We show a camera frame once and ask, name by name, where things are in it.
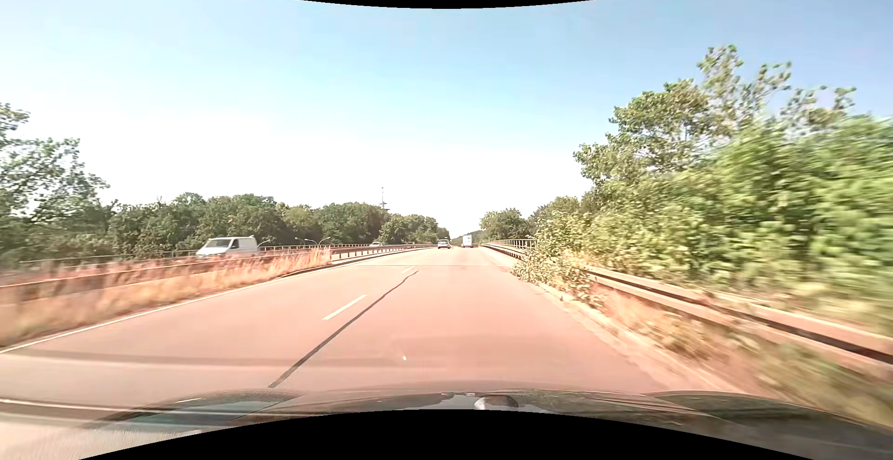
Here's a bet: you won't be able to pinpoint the grey asphalt road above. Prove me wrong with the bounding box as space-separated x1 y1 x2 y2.
0 246 671 409

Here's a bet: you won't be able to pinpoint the road markings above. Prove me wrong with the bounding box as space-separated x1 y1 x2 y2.
0 248 531 412

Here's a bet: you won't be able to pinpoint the white van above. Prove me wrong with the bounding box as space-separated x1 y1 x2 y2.
195 236 260 259

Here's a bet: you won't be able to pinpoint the row of green trees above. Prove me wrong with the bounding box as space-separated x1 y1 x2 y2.
0 103 451 266

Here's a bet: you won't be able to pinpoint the car's own bonnet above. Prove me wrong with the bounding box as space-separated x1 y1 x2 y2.
0 389 893 460

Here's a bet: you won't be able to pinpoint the dry grass verge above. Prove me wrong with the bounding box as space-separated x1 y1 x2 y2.
488 247 893 427

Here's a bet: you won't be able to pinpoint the green trees and bushes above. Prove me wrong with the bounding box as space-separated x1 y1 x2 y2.
479 45 893 321

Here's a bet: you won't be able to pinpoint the dry grass median strip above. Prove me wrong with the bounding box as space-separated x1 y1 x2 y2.
0 248 392 347

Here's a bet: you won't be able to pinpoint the metal guard rail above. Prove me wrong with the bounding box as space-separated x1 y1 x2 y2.
0 244 437 291
481 243 893 366

